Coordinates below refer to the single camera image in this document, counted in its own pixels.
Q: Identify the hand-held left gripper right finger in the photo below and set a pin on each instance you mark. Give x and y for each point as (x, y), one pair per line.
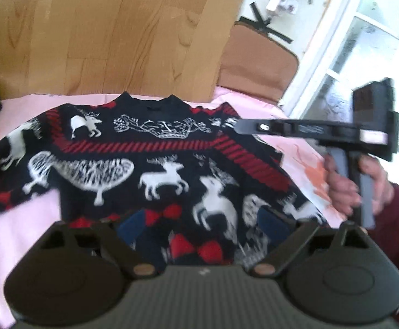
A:
(271, 222)

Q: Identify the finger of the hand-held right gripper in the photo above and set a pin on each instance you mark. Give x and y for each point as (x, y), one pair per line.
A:
(274, 126)

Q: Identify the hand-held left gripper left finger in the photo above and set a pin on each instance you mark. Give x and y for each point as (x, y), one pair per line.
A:
(132, 228)

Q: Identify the navy reindeer pattern sweater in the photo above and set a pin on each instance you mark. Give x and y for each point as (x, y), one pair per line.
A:
(158, 164)

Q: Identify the person's right forearm maroon sleeve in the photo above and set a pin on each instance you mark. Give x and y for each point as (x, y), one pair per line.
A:
(398, 240)

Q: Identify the person's right hand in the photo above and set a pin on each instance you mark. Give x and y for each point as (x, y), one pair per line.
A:
(343, 188)

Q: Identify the brown cushion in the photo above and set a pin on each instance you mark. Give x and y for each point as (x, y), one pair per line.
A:
(254, 61)

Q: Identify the white framed glass door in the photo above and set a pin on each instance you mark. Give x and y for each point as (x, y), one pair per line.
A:
(353, 41)

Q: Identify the black tape cross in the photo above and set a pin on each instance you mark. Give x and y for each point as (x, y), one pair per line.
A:
(264, 24)

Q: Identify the pink printed bed sheet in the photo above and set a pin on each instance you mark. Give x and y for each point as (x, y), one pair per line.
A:
(17, 240)

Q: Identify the wooden headboard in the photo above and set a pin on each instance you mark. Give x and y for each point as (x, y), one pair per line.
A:
(100, 31)

